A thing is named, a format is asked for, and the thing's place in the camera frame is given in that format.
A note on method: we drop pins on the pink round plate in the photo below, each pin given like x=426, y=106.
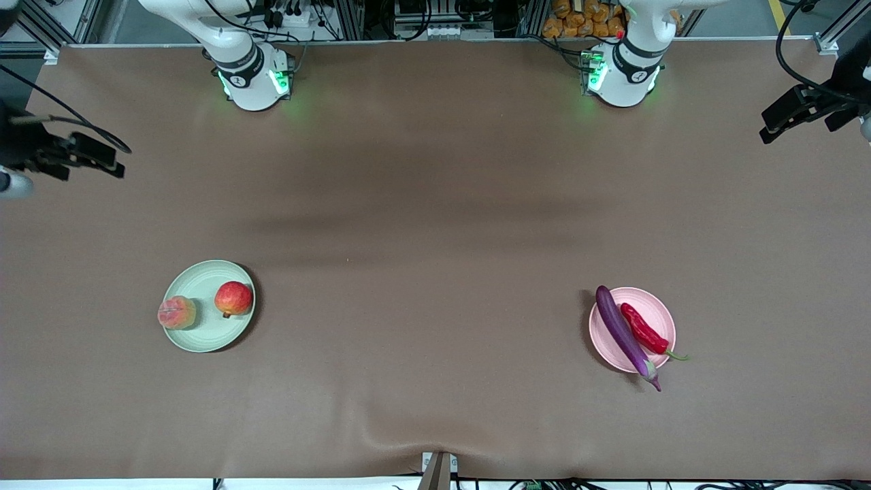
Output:
x=643, y=330

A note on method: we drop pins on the brown table cover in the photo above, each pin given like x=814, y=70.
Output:
x=435, y=238

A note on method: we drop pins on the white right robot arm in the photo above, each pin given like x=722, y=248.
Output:
x=248, y=68

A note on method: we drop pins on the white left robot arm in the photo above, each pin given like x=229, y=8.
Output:
x=629, y=71

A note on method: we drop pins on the white power strip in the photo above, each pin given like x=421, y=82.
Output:
x=289, y=15

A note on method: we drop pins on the aluminium frame post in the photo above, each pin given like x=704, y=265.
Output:
x=37, y=30
x=827, y=42

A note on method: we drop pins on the white connector strip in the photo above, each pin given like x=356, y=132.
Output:
x=450, y=30

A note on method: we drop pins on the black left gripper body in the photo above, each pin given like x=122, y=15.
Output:
x=846, y=86

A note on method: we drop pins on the pink peach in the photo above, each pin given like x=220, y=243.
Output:
x=177, y=313

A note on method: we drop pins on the green round plate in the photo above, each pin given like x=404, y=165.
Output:
x=207, y=320

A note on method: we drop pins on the red pomegranate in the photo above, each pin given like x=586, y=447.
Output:
x=233, y=298

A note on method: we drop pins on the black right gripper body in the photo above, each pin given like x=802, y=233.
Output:
x=26, y=146

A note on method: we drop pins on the purple eggplant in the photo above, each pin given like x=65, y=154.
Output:
x=622, y=333

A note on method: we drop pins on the orange bread roll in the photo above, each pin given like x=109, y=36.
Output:
x=616, y=26
x=551, y=28
x=561, y=7
x=585, y=28

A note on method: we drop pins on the red chili pepper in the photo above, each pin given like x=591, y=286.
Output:
x=643, y=331

